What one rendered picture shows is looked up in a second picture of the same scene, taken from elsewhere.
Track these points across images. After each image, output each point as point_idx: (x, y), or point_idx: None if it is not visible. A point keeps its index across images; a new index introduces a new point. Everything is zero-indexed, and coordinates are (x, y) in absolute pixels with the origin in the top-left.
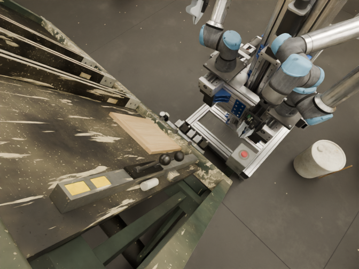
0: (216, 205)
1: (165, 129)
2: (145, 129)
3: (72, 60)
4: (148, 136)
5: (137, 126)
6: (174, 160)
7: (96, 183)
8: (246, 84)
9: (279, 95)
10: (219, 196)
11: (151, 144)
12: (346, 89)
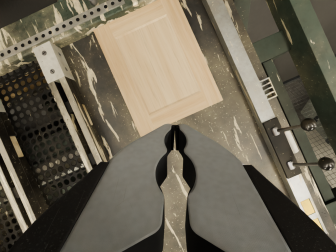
0: (332, 58)
1: (127, 9)
2: (154, 74)
3: (8, 181)
4: (177, 79)
5: (155, 92)
6: (244, 69)
7: (310, 211)
8: None
9: None
10: (315, 27)
11: (201, 87)
12: None
